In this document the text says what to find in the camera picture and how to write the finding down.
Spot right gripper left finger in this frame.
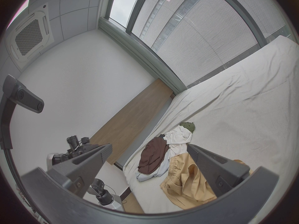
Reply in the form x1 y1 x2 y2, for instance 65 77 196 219
47 144 113 198

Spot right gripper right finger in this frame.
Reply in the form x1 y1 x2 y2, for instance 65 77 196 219
187 144 251 198

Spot tan shorts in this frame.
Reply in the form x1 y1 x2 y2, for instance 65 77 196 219
160 153 254 210

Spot bed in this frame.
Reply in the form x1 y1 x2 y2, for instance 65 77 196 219
90 35 299 214

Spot olive green garment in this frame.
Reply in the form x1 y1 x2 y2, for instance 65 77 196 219
179 122 195 133

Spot white garment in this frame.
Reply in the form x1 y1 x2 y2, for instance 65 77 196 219
163 125 192 159

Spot brown garment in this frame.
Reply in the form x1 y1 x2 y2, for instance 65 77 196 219
138 138 170 174

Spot grey-green curtain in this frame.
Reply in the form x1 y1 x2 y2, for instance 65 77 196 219
98 16 187 95

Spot window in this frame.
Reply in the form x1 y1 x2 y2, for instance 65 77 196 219
109 0 299 88

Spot white ceiling air conditioner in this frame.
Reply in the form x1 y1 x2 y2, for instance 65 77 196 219
6 2 55 69

